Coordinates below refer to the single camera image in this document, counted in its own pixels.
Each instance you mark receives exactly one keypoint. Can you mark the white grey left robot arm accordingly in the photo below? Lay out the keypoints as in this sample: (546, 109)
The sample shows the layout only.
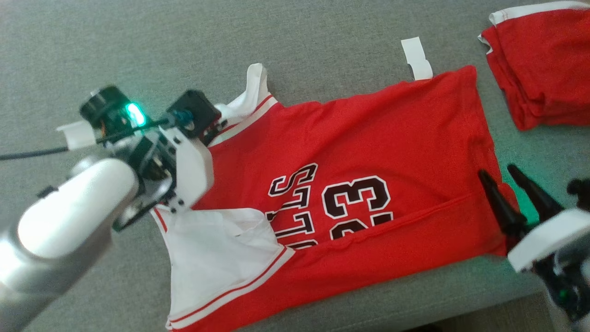
(69, 216)

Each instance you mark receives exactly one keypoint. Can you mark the right gripper body white shell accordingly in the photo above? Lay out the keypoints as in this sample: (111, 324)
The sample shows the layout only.
(548, 240)

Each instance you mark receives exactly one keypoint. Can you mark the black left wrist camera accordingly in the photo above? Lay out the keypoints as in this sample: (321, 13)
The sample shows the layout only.
(196, 110)

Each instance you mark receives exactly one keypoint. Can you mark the left gripper body white shell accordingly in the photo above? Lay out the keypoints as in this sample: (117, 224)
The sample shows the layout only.
(193, 170)

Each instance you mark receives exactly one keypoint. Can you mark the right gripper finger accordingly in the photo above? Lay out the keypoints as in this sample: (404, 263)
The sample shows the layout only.
(504, 210)
(537, 198)

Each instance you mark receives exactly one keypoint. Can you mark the white tape strip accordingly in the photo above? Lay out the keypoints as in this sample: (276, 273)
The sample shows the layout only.
(76, 134)
(417, 57)

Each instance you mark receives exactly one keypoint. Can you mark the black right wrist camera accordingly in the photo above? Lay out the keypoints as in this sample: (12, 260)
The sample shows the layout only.
(581, 193)

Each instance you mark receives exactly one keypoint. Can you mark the red basketball jersey white trim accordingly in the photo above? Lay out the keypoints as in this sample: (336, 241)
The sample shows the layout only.
(368, 138)

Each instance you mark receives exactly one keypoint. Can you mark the folded red garment white trim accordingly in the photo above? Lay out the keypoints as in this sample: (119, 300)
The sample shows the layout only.
(544, 69)

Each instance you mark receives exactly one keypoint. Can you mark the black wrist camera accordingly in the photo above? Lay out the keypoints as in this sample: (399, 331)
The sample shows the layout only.
(581, 193)
(196, 110)

